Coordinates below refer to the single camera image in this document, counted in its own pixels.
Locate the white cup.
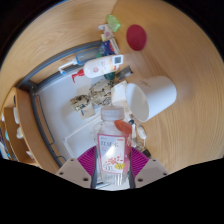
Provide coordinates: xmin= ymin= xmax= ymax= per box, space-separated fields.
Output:
xmin=125 ymin=75 xmax=178 ymax=123

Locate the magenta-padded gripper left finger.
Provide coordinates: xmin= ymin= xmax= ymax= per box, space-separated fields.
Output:
xmin=54 ymin=147 xmax=99 ymax=190

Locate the clear blue spray bottle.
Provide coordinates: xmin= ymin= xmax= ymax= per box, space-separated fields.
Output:
xmin=58 ymin=49 xmax=104 ymax=76

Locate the white computer mouse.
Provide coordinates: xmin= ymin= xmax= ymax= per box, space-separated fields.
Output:
xmin=137 ymin=123 xmax=148 ymax=139

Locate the tree creature figurine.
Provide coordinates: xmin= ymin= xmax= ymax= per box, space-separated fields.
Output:
xmin=69 ymin=78 xmax=116 ymax=113

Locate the clear pink-labelled drink bottle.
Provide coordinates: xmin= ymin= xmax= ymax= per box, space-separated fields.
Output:
xmin=93 ymin=105 xmax=134 ymax=188

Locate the flat round red coaster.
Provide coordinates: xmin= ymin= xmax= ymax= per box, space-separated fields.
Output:
xmin=125 ymin=23 xmax=148 ymax=52

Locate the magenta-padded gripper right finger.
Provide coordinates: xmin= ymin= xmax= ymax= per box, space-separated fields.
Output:
xmin=129 ymin=146 xmax=170 ymax=190

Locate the thin white desk lamp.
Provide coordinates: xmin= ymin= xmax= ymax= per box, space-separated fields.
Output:
xmin=62 ymin=113 xmax=101 ymax=158

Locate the white red-pump lotion bottle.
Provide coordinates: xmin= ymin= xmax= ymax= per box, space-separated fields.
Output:
xmin=71 ymin=54 xmax=125 ymax=84

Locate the green wipes pack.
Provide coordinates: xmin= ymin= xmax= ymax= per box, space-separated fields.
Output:
xmin=105 ymin=13 xmax=122 ymax=33

